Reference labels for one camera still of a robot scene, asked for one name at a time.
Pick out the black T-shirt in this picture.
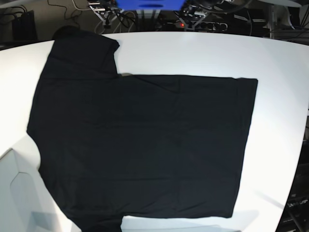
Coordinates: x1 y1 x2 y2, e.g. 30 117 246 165
27 27 258 232

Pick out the black power strip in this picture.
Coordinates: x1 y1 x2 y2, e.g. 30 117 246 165
167 21 228 32

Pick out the blue plastic box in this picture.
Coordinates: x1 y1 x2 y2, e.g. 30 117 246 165
116 0 185 11

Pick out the black equipment box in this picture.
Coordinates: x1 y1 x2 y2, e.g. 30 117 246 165
11 11 38 41

